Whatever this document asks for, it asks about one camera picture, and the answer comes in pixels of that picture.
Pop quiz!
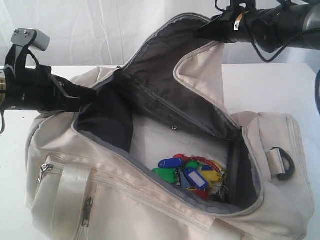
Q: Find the black camera cable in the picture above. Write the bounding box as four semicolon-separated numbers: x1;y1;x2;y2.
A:
246;14;320;64

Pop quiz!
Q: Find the colourful key tag bunch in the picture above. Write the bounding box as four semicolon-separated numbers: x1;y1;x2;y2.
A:
152;153;230;203

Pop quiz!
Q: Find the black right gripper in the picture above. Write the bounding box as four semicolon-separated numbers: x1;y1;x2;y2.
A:
193;7;250;44

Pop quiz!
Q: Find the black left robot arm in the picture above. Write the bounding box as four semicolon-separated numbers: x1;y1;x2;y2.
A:
0;65;97;113

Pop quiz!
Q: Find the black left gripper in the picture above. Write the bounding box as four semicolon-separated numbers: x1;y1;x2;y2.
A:
4;65;97;113

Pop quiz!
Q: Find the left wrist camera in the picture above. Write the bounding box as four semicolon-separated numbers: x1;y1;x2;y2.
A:
5;28;51;73

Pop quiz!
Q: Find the beige canvas duffel bag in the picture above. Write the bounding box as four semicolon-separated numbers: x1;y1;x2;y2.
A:
25;13;315;240

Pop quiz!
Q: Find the white backdrop curtain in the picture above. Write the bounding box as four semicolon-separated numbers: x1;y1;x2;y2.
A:
0;0;320;68

